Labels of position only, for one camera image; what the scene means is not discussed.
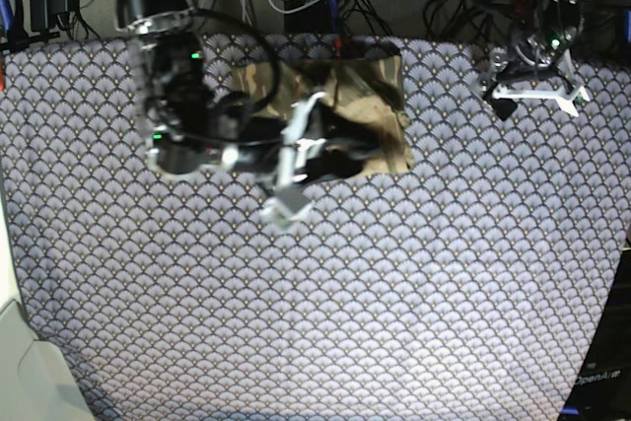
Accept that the camouflage T-shirt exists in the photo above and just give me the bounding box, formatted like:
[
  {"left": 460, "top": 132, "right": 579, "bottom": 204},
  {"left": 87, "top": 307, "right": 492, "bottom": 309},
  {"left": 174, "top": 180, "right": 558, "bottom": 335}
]
[{"left": 157, "top": 55, "right": 414, "bottom": 181}]

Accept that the red table clamp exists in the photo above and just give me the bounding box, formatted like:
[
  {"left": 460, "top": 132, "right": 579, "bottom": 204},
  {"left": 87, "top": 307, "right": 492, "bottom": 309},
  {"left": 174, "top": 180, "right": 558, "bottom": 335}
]
[{"left": 334, "top": 35, "right": 353, "bottom": 59}]

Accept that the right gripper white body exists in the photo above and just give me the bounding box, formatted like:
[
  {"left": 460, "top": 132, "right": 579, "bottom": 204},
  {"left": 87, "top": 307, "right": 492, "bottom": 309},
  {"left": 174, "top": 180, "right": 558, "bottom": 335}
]
[{"left": 221, "top": 90, "right": 376, "bottom": 231}]

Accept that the black OpenArm box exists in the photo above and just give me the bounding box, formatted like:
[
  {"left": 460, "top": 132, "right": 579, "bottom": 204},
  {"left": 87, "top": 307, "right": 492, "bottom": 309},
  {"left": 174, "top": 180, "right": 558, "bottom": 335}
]
[{"left": 559, "top": 249, "right": 630, "bottom": 420}]

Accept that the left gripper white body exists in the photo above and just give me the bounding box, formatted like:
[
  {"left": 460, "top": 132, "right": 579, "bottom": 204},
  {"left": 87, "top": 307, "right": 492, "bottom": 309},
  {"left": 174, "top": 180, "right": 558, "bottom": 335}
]
[{"left": 472, "top": 50, "right": 591, "bottom": 120}]

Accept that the purple fan-pattern tablecloth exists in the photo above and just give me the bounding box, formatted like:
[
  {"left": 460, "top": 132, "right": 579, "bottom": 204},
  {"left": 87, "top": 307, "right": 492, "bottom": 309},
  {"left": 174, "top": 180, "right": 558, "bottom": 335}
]
[{"left": 1, "top": 39, "right": 630, "bottom": 420}]

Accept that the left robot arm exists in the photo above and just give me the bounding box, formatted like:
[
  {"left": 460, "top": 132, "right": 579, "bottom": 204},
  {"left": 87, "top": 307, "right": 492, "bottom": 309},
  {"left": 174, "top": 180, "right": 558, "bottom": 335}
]
[{"left": 477, "top": 0, "right": 590, "bottom": 121}]

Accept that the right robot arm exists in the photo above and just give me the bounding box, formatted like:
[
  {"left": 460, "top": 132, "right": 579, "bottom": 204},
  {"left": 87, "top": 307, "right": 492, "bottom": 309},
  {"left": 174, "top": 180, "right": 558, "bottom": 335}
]
[{"left": 116, "top": 0, "right": 380, "bottom": 230}]

